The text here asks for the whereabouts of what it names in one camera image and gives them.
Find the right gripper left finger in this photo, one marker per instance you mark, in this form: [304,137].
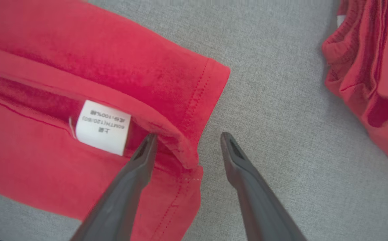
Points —
[123,194]

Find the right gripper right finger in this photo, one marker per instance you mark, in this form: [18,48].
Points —
[257,201]

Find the red shirt with white sleeves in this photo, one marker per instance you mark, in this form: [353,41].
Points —
[80,83]

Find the folded red garment white band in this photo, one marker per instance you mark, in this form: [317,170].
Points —
[371,67]

